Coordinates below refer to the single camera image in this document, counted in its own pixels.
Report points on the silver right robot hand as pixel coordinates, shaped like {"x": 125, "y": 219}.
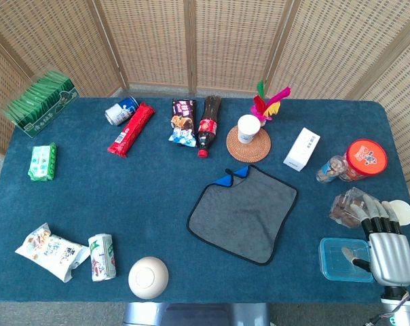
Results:
{"x": 390, "y": 253}

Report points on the grey cleaning cloth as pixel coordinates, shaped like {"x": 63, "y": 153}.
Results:
{"x": 242, "y": 217}

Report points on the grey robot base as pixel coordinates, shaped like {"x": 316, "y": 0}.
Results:
{"x": 195, "y": 315}

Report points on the white paper cup blue print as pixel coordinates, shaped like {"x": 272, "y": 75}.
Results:
{"x": 406, "y": 212}

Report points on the blue plastic food container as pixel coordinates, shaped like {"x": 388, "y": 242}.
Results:
{"x": 334, "y": 261}

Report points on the clear plastic box with snacks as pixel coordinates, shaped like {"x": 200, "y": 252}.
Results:
{"x": 344, "y": 207}

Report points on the tub with orange lid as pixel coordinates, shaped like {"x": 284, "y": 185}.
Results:
{"x": 365, "y": 158}

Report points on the clear jar with blue label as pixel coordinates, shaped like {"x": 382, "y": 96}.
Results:
{"x": 329, "y": 169}

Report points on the white cardboard box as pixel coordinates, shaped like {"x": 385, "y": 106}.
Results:
{"x": 301, "y": 149}

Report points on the round woven rattan coaster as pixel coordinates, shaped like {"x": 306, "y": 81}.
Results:
{"x": 257, "y": 149}

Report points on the paper cup with blue flower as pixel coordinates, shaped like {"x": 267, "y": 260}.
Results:
{"x": 248, "y": 129}

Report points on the colourful feather shuttlecock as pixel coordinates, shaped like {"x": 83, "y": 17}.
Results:
{"x": 266, "y": 105}

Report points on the cola bottle with red cap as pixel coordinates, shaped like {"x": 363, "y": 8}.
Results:
{"x": 207, "y": 127}

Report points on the beige upturned bowl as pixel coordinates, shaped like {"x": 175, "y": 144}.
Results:
{"x": 148, "y": 277}

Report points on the dark chocolate snack bag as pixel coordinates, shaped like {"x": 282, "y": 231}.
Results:
{"x": 182, "y": 124}

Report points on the blue table cloth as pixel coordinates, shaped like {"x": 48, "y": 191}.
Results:
{"x": 123, "y": 193}

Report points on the red biscuit pack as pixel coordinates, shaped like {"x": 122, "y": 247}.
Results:
{"x": 132, "y": 130}

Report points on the green and white food can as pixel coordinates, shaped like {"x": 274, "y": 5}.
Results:
{"x": 102, "y": 257}

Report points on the blue and white drink can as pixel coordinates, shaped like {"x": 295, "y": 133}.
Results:
{"x": 121, "y": 110}

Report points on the bamboo folding screen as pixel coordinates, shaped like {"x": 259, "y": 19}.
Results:
{"x": 150, "y": 40}

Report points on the white snack bag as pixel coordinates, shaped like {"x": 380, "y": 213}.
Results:
{"x": 52, "y": 253}

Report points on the green tissue pack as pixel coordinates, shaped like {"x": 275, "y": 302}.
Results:
{"x": 42, "y": 162}

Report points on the green tea bag box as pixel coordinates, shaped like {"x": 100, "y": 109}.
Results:
{"x": 42, "y": 103}

